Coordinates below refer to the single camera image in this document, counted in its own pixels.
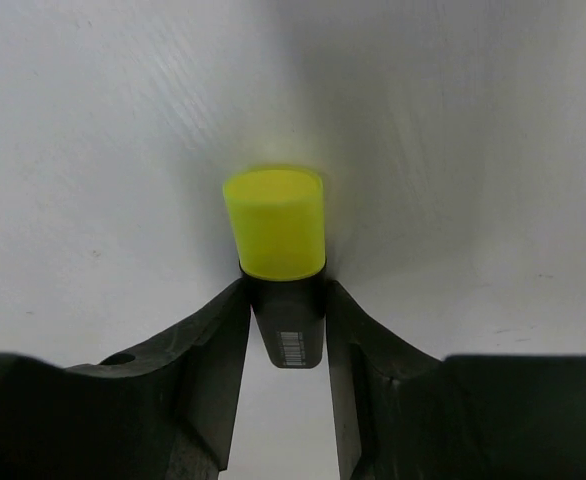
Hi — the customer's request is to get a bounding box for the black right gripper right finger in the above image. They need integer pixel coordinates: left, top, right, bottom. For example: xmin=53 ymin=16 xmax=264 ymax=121
xmin=326 ymin=281 xmax=586 ymax=479

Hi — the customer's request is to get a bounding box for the yellow black highlighter marker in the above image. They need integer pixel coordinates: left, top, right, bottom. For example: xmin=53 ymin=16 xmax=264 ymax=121
xmin=222 ymin=166 xmax=327 ymax=369

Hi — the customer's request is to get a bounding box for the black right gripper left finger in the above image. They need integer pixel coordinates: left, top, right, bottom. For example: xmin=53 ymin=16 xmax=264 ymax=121
xmin=0 ymin=281 xmax=250 ymax=479

